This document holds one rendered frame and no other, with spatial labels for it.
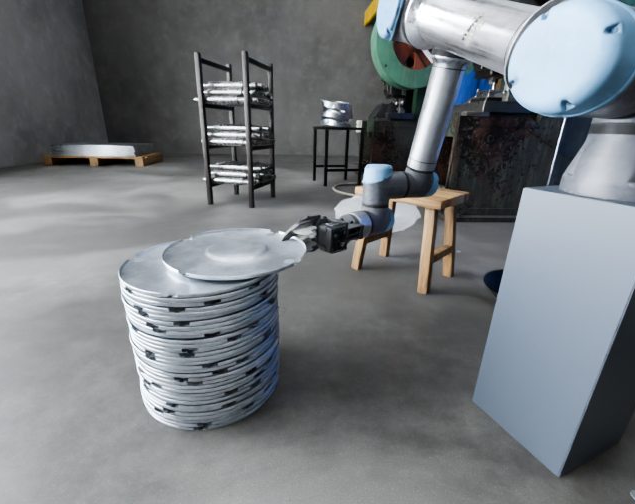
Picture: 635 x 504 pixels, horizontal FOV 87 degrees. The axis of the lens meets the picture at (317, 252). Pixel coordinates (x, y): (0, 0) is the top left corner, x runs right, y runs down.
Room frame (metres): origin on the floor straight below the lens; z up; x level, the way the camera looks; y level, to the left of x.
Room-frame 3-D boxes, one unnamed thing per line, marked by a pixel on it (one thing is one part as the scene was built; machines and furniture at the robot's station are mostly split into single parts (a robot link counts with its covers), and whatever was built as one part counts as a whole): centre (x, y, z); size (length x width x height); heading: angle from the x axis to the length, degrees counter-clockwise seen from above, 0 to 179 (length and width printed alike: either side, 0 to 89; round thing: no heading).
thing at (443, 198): (1.23, -0.34, 0.16); 0.34 x 0.24 x 0.34; 47
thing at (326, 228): (0.80, -0.05, 0.29); 0.12 x 0.09 x 0.08; 132
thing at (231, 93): (2.51, 0.58, 0.47); 0.46 x 0.43 x 0.95; 76
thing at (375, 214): (0.92, -0.16, 0.29); 0.11 x 0.08 x 0.09; 132
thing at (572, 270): (0.50, -0.45, 0.23); 0.18 x 0.18 x 0.45; 24
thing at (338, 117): (3.52, -0.17, 0.40); 0.45 x 0.40 x 0.79; 18
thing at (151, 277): (0.60, 0.22, 0.28); 0.29 x 0.29 x 0.01
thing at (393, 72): (4.10, -1.16, 0.87); 1.53 x 0.99 x 1.74; 99
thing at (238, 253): (0.65, 0.17, 0.29); 0.29 x 0.29 x 0.01
